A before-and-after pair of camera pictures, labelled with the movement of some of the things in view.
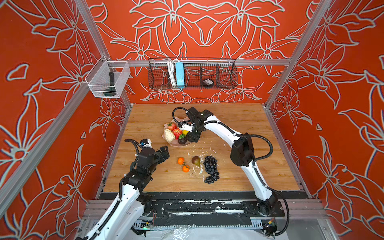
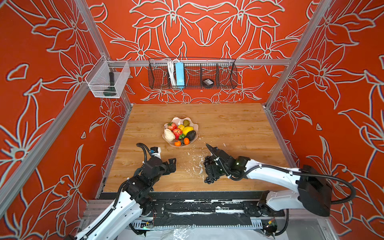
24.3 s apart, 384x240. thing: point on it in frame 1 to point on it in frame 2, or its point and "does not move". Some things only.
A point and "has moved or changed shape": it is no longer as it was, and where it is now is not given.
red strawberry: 172,126 does not move
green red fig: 196,160 has moved or changed shape
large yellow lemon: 184,132 does not move
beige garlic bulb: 169,135 does not move
